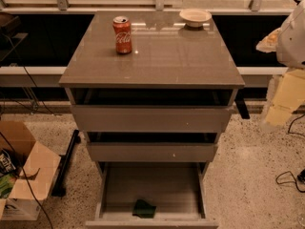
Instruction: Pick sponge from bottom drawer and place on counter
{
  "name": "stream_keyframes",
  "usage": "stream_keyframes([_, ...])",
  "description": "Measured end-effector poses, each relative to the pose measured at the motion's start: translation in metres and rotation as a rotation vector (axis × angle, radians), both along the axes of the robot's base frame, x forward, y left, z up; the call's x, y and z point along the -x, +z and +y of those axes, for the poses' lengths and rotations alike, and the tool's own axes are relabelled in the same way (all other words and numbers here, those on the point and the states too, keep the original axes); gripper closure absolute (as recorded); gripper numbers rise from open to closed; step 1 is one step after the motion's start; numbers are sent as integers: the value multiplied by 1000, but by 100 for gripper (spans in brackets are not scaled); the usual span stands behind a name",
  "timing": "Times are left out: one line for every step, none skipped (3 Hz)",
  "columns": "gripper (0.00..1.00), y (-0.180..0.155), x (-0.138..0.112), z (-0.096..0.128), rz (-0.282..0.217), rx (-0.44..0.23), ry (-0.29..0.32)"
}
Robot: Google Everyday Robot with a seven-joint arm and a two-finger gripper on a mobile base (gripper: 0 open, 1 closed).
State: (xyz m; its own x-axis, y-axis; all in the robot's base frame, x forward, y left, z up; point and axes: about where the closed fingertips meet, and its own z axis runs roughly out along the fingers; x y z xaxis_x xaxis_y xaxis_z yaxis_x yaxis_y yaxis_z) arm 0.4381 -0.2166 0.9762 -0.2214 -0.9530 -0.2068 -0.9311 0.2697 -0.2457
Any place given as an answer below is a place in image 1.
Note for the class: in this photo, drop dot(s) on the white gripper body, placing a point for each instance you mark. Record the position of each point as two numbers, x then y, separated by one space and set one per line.
293 40

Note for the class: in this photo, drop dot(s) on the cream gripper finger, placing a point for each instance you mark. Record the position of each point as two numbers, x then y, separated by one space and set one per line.
270 42

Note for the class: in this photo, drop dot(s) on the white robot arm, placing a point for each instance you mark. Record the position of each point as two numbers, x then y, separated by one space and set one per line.
291 40

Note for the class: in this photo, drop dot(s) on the grey drawer cabinet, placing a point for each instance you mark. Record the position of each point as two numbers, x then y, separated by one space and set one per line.
170 65

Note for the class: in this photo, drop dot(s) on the bottom open grey drawer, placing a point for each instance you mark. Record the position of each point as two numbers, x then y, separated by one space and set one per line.
175 189

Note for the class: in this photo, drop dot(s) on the top grey drawer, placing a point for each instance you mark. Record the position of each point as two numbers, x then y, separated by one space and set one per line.
151 119

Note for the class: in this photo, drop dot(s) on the middle grey drawer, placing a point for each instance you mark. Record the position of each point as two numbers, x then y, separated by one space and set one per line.
152 147

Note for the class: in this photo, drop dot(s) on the white ceramic bowl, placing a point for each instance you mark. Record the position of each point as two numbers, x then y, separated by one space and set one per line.
195 17

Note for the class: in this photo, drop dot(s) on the red Coca-Cola can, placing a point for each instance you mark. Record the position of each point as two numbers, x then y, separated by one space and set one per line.
122 29

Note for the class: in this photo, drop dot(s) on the black floor bar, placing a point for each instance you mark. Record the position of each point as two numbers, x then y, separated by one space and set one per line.
59 189

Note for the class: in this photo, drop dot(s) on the open cardboard box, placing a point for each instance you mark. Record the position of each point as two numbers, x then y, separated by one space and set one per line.
35 177

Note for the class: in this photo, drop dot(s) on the black snack bag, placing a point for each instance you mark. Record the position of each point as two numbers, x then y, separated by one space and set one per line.
6 165

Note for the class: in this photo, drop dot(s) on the green snack bag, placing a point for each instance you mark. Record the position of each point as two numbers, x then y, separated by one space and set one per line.
6 184

